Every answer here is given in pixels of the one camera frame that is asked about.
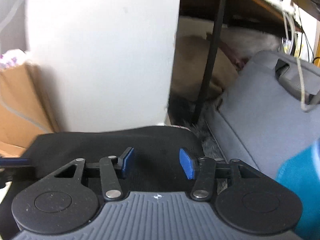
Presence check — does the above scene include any black knit garment patterned lining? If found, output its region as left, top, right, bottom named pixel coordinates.
left=22, top=126, right=204, bottom=192

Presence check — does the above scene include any brown cardboard sheet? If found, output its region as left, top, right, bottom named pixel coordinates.
left=1, top=63, right=61, bottom=158

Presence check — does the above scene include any black table leg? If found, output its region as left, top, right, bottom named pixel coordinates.
left=192, top=0, right=226, bottom=124

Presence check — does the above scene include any grey fabric storage bag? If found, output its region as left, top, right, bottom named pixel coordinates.
left=205, top=51, right=319, bottom=178

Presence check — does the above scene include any purple white package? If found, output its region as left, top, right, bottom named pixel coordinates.
left=0, top=49, right=27, bottom=70

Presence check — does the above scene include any brown plush cushion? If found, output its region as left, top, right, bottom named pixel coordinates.
left=170, top=36, right=238, bottom=102

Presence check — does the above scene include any blue cartoon print fabric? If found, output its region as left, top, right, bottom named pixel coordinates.
left=276, top=140, right=320, bottom=239

